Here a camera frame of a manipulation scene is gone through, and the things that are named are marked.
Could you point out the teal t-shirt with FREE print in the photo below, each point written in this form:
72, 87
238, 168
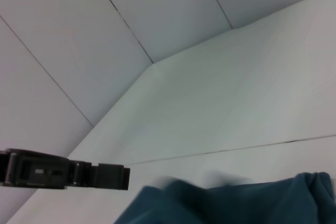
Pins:
223, 203

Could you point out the right gripper black long finger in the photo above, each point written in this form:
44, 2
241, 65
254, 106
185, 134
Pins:
65, 171

